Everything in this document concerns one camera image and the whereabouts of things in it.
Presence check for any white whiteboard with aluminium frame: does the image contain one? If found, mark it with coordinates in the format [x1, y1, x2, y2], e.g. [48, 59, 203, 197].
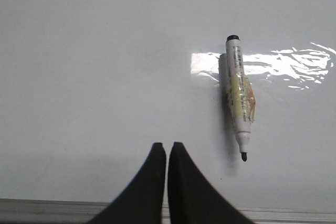
[1, 0, 335, 212]

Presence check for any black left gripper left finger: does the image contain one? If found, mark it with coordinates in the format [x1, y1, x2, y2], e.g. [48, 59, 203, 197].
[88, 142, 166, 223]

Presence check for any white marker with yellow tape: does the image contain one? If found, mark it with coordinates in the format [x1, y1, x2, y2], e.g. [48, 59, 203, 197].
[225, 35, 256, 162]

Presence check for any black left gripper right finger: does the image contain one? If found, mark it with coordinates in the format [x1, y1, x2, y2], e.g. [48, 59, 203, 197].
[167, 142, 252, 223]

